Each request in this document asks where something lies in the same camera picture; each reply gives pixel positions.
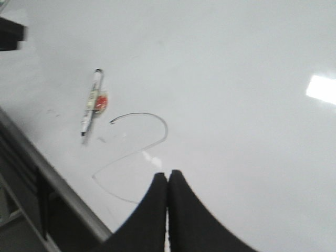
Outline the grey metal table frame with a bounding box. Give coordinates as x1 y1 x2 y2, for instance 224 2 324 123
1 111 112 251

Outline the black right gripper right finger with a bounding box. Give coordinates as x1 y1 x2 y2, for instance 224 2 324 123
167 170 255 251

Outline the black whiteboard marker with tape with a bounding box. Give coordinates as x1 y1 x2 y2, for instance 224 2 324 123
80 69 104 137

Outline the white whiteboard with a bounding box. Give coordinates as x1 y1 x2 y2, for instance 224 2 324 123
1 1 335 251

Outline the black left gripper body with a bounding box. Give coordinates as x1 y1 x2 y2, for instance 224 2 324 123
0 17 28 51

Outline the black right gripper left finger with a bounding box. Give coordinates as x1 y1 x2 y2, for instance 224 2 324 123
93 173 167 252

